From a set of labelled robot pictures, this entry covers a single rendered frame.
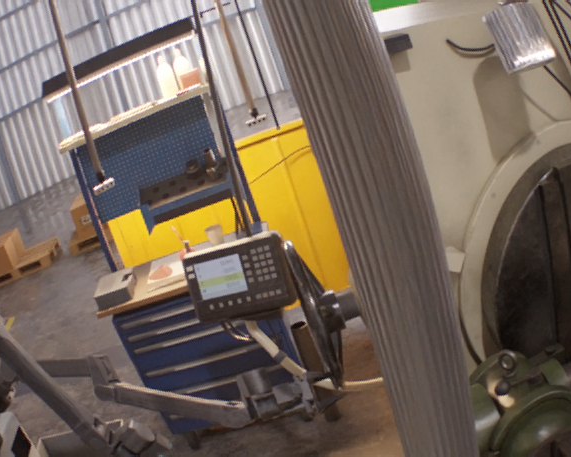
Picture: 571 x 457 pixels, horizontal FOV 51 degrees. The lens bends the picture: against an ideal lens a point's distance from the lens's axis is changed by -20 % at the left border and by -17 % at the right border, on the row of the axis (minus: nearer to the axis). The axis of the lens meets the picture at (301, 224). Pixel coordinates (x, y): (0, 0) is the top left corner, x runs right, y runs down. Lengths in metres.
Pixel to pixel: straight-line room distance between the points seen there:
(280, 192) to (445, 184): 2.88
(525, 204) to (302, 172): 2.95
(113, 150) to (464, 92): 2.39
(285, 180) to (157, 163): 1.01
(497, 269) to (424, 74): 0.40
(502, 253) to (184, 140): 2.32
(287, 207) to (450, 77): 2.97
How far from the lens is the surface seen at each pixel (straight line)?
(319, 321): 1.42
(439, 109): 1.31
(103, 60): 3.17
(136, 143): 3.42
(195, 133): 3.39
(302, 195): 4.19
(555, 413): 1.12
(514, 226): 1.31
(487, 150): 1.36
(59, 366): 1.83
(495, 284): 1.34
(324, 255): 4.32
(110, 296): 3.15
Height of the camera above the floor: 1.99
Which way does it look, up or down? 19 degrees down
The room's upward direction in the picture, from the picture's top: 18 degrees counter-clockwise
